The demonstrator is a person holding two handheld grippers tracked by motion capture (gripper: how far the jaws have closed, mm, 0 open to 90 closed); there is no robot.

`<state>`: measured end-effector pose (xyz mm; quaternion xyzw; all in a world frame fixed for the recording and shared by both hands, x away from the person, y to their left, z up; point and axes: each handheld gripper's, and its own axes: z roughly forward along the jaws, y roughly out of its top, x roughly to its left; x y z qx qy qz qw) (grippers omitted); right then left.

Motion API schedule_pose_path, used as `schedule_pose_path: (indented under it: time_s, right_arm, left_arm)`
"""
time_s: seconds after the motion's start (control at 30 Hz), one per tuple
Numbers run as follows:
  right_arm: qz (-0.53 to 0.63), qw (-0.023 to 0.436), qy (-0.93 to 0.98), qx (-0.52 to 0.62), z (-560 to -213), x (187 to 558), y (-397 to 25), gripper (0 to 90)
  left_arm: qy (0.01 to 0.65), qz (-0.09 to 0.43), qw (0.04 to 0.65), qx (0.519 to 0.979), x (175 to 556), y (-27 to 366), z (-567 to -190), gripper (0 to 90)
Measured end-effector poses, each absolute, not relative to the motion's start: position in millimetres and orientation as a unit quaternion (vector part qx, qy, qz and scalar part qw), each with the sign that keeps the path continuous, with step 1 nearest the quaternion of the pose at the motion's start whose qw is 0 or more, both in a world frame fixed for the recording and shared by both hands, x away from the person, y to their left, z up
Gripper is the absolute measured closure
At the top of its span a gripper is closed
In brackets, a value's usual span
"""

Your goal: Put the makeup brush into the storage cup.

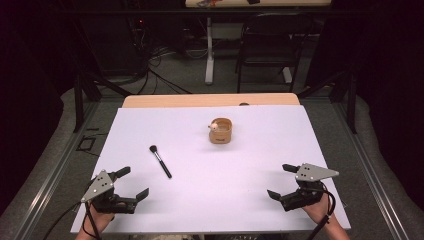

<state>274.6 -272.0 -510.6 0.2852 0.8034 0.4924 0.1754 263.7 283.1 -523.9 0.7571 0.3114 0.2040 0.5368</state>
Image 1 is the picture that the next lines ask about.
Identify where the bundle of floor cables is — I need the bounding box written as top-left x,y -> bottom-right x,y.
131,19 -> 194,96

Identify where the dark cabinet with red light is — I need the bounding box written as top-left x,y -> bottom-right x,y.
78,11 -> 149,74

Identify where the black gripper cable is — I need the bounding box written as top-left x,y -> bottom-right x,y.
42,201 -> 103,240
305,181 -> 337,240

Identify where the black chair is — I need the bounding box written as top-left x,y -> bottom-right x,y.
235,12 -> 315,94

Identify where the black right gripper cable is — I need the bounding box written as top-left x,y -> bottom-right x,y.
305,181 -> 337,240

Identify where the black metal frame stand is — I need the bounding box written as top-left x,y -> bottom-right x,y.
72,70 -> 133,134
297,70 -> 358,135

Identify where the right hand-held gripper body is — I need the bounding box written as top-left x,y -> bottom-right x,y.
279,162 -> 340,212

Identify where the wooden background desk top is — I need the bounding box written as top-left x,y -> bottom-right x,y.
184,0 -> 333,9

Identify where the aluminium floor rail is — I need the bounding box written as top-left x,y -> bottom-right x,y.
333,99 -> 409,240
13,99 -> 100,240

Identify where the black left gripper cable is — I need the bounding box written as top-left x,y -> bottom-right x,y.
42,201 -> 103,240

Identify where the person's right hand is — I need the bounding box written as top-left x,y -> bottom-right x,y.
301,192 -> 335,228

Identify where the white desk leg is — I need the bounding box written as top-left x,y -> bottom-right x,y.
282,66 -> 294,84
204,16 -> 215,86

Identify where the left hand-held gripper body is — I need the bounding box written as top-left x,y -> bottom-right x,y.
80,169 -> 138,215

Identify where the person's left hand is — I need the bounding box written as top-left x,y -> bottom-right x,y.
85,203 -> 116,235

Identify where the black makeup brush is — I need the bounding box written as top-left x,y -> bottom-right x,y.
148,144 -> 174,180

